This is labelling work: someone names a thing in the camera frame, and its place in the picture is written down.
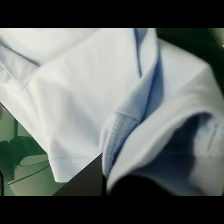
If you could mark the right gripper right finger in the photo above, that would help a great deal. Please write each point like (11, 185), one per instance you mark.
(136, 186)

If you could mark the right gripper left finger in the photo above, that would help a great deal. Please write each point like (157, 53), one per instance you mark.
(87, 181)

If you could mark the white shirt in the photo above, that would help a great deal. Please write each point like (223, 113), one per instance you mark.
(83, 93)

